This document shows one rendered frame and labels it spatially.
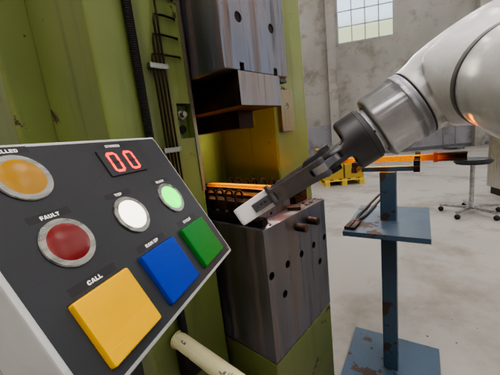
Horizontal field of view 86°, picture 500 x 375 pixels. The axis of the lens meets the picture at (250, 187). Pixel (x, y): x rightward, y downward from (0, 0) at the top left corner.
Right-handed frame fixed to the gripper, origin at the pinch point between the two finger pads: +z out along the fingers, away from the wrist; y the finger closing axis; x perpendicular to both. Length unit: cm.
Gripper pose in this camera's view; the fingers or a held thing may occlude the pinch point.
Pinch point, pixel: (255, 206)
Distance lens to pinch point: 43.9
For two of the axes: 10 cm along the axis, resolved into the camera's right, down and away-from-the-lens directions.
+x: -5.7, -8.2, -0.1
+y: 2.8, -2.1, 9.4
